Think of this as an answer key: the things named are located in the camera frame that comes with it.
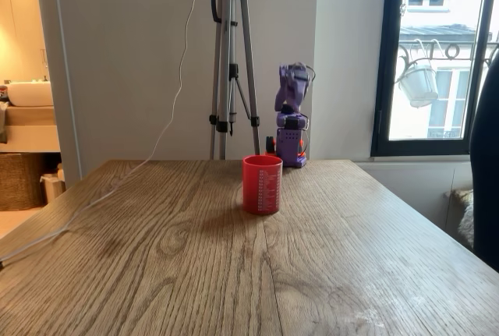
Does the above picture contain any red cup white print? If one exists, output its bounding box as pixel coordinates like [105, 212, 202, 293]
[242, 154, 284, 215]

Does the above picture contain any white hanging flower pot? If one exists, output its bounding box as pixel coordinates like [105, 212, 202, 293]
[397, 63, 440, 109]

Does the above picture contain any black iron balcony railing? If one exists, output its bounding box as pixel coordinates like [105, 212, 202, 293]
[397, 37, 499, 76]

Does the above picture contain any person in black clothes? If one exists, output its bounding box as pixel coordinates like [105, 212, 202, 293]
[469, 50, 499, 273]

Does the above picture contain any grey fur cushion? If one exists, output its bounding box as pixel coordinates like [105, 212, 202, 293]
[445, 187, 475, 249]

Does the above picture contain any white wash basin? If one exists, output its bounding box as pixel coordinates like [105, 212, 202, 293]
[7, 80, 54, 108]

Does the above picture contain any beige vanity counter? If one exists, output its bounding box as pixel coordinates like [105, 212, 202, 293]
[2, 105, 62, 154]

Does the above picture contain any wicker basket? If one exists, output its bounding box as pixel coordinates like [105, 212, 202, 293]
[0, 152, 46, 211]

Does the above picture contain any grey camera tripod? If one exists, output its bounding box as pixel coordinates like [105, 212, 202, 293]
[208, 0, 261, 161]

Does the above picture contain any black window frame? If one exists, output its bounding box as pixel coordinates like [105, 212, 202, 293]
[370, 0, 499, 157]

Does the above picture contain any long white cable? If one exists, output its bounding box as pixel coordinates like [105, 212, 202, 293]
[0, 0, 210, 267]

